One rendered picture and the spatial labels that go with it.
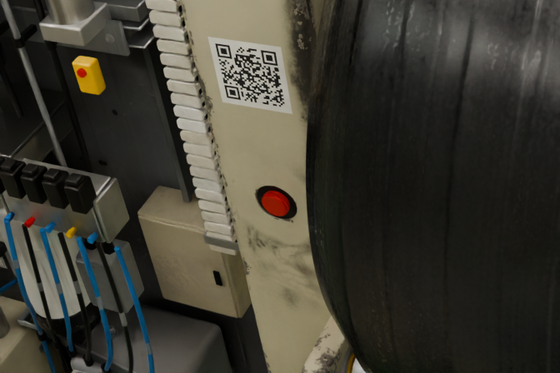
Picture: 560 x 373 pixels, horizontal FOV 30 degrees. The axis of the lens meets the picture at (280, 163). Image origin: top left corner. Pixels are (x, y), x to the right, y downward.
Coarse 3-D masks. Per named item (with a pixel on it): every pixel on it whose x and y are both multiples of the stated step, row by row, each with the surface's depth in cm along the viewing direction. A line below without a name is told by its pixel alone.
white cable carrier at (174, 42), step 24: (168, 0) 96; (168, 24) 98; (168, 48) 101; (168, 72) 103; (192, 72) 102; (192, 96) 104; (192, 120) 106; (192, 144) 108; (192, 168) 111; (216, 168) 110; (216, 192) 112; (216, 216) 114
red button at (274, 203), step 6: (270, 192) 106; (276, 192) 106; (264, 198) 106; (270, 198) 106; (276, 198) 105; (282, 198) 105; (264, 204) 107; (270, 204) 106; (276, 204) 106; (282, 204) 106; (288, 204) 106; (270, 210) 107; (276, 210) 107; (282, 210) 106; (288, 210) 106
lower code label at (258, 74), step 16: (224, 48) 96; (240, 48) 95; (256, 48) 94; (272, 48) 93; (224, 64) 97; (240, 64) 96; (256, 64) 95; (272, 64) 94; (224, 80) 98; (240, 80) 97; (256, 80) 97; (272, 80) 96; (224, 96) 100; (240, 96) 99; (256, 96) 98; (272, 96) 97; (288, 96) 96; (288, 112) 97
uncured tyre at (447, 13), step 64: (384, 0) 69; (448, 0) 67; (512, 0) 65; (320, 64) 74; (384, 64) 68; (448, 64) 67; (512, 64) 65; (320, 128) 74; (384, 128) 69; (448, 128) 67; (512, 128) 65; (320, 192) 75; (384, 192) 70; (448, 192) 68; (512, 192) 66; (320, 256) 79; (384, 256) 72; (448, 256) 70; (512, 256) 67; (384, 320) 76; (448, 320) 72; (512, 320) 70
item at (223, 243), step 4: (204, 236) 117; (208, 236) 117; (212, 236) 117; (204, 240) 117; (208, 240) 117; (212, 240) 117; (216, 240) 116; (220, 240) 116; (224, 240) 116; (236, 240) 118; (212, 244) 117; (216, 244) 117; (220, 244) 117; (224, 244) 116; (228, 244) 116; (232, 244) 116; (236, 244) 115; (228, 248) 116; (232, 248) 116; (236, 248) 116
